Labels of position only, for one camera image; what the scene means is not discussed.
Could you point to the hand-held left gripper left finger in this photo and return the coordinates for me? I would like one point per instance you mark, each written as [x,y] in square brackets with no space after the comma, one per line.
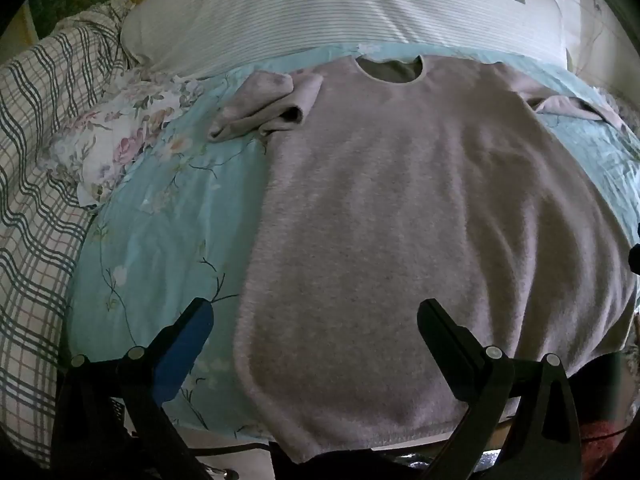
[181,355]

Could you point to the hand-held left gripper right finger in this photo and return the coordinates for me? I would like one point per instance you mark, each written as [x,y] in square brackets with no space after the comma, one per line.
[447,347]

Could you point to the plaid cloth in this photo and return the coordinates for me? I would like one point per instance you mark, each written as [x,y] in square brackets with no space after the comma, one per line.
[40,160]

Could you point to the glossy white wardrobe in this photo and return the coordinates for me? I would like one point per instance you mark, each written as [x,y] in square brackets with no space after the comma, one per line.
[595,30]

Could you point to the light blue floral bedsheet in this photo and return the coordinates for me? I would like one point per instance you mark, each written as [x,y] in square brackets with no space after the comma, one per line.
[165,240]

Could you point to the white floral pillow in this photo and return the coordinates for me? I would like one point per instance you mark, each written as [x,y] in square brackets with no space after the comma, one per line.
[120,130]

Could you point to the pink fuzzy sweater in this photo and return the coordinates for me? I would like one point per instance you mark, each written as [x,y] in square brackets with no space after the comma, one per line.
[400,210]

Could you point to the red cloth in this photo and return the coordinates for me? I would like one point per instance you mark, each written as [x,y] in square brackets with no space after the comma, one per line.
[600,442]

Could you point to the white striped blanket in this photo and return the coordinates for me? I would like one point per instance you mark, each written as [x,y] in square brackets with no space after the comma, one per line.
[325,5]

